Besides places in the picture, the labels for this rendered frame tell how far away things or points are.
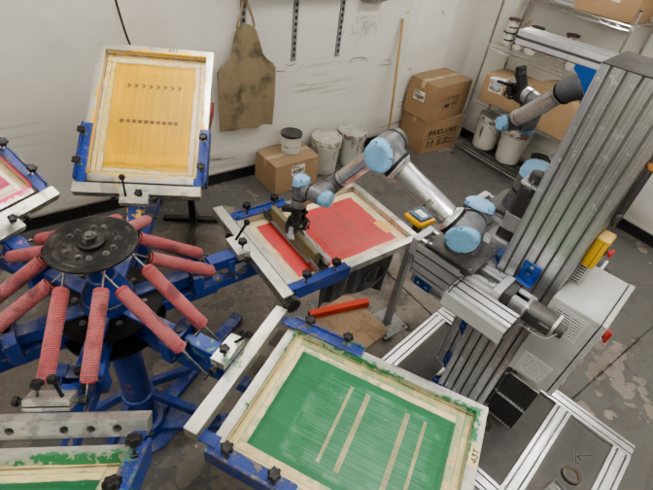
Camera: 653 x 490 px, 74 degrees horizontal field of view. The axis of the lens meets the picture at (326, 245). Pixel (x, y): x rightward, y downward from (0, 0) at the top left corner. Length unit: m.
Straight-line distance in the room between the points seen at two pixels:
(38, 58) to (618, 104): 3.17
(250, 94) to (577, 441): 3.38
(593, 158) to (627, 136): 0.11
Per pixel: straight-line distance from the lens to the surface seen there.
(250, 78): 3.95
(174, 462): 2.61
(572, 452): 2.85
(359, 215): 2.42
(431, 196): 1.62
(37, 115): 3.65
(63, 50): 3.53
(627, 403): 3.56
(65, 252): 1.69
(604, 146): 1.71
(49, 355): 1.62
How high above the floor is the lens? 2.37
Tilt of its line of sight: 40 degrees down
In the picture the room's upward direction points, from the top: 9 degrees clockwise
